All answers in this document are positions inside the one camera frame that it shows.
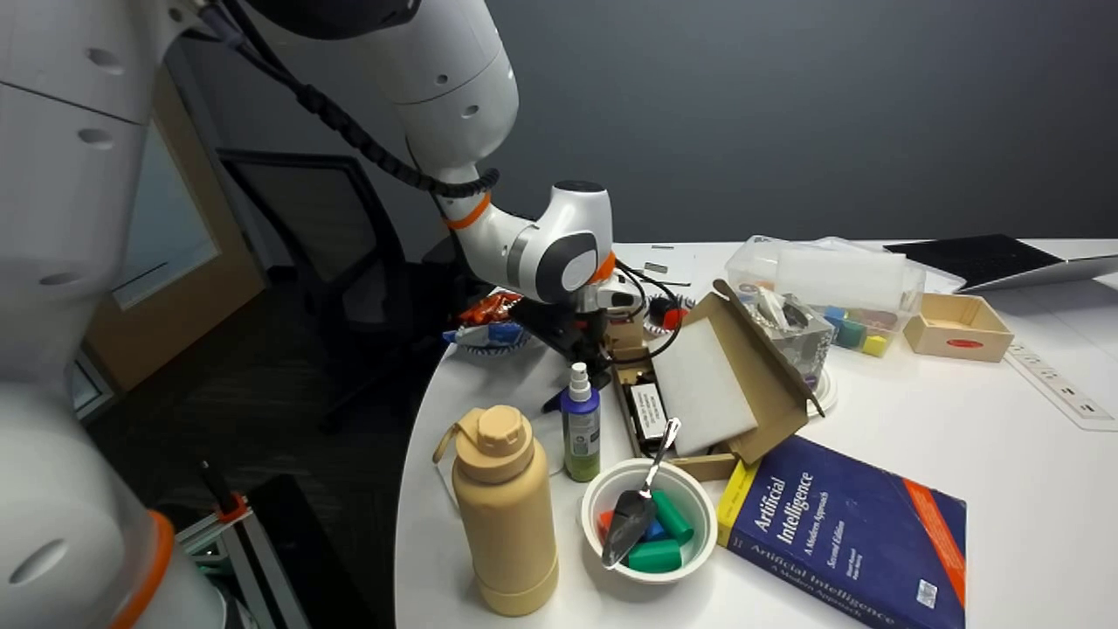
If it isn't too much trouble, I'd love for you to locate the silver metal scoop spoon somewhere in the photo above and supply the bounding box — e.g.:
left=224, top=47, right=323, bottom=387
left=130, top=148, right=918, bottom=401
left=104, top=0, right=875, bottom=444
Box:
left=601, top=415, right=685, bottom=573

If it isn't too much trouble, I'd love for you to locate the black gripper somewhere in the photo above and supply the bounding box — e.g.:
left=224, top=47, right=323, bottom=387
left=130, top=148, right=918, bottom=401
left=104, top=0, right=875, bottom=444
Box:
left=565, top=277, right=650, bottom=386

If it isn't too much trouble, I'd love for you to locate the white round bowl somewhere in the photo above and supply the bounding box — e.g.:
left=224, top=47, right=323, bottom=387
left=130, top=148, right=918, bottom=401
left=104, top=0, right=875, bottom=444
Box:
left=576, top=453, right=720, bottom=588

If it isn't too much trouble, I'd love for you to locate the red Doritos chips bag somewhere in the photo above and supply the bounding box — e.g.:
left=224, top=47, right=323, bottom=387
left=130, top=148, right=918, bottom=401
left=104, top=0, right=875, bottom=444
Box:
left=455, top=286, right=525, bottom=331

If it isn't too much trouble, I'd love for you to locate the robot mounting cart frame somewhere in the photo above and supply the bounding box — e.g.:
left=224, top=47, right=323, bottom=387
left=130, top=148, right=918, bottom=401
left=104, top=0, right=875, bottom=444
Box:
left=173, top=457, right=316, bottom=629

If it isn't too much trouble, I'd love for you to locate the green toy block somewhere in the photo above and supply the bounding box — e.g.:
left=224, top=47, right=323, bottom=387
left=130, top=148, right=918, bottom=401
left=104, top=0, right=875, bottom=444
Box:
left=650, top=486, right=698, bottom=544
left=624, top=535, right=688, bottom=577

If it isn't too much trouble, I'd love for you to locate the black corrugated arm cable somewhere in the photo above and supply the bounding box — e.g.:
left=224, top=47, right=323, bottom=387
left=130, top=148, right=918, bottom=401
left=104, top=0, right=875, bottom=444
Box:
left=217, top=0, right=504, bottom=202

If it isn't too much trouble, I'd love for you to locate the tan insulated water bottle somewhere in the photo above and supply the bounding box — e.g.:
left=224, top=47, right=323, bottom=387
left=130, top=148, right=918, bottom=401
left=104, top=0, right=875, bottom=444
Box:
left=430, top=401, right=564, bottom=623

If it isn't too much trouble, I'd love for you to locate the teal toy block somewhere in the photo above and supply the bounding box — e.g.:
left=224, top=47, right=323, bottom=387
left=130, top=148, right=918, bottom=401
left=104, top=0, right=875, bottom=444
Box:
left=827, top=315, right=875, bottom=352

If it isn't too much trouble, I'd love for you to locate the black laptop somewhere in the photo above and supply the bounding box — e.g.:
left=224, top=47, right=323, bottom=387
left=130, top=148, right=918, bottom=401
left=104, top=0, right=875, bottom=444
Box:
left=883, top=232, right=1118, bottom=296

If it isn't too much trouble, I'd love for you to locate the white foam pad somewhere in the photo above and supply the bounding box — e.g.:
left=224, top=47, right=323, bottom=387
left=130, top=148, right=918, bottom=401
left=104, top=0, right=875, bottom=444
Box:
left=650, top=315, right=763, bottom=457

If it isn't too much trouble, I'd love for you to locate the open brown cardboard box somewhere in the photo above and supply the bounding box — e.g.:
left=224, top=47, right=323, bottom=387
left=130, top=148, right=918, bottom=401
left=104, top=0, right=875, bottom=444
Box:
left=607, top=277, right=833, bottom=481

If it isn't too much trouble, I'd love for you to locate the black device with white label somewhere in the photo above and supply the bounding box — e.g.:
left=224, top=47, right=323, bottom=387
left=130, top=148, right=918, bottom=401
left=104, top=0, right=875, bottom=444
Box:
left=624, top=376, right=677, bottom=449

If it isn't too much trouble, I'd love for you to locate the blue Artificial Intelligence book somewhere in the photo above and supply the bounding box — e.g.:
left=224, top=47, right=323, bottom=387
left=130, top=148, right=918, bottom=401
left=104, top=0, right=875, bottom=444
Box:
left=712, top=435, right=972, bottom=629

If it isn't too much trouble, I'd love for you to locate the clear plastic storage container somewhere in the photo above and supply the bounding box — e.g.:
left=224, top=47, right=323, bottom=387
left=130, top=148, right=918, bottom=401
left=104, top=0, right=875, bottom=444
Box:
left=720, top=232, right=930, bottom=360

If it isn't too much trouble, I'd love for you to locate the black office chair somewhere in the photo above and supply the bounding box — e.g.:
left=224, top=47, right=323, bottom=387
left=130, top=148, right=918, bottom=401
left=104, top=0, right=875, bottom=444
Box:
left=217, top=148, right=437, bottom=436

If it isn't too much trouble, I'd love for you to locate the small wooden tray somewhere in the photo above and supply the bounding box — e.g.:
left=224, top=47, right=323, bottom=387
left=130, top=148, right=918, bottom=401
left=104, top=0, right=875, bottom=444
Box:
left=902, top=291, right=1016, bottom=366

